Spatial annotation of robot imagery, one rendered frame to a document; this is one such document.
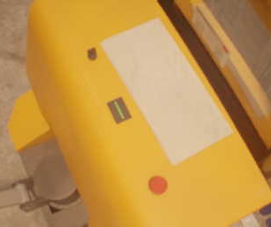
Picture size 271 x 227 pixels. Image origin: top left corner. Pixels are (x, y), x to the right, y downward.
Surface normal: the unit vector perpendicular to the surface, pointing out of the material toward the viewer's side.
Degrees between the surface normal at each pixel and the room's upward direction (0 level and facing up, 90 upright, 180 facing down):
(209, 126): 0
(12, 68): 0
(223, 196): 0
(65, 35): 14
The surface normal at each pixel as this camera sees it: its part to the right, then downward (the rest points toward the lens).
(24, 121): -0.33, -0.21
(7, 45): 0.01, -0.38
